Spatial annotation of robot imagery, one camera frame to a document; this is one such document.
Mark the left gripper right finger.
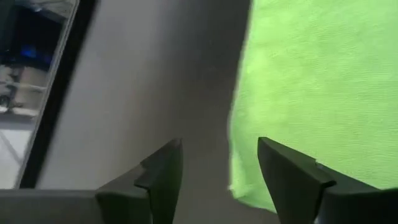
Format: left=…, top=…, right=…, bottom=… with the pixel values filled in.
left=257, top=136, right=398, bottom=224

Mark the green towel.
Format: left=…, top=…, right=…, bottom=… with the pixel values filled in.
left=228, top=0, right=398, bottom=213

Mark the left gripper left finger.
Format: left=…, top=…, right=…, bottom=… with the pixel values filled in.
left=95, top=138, right=184, bottom=224

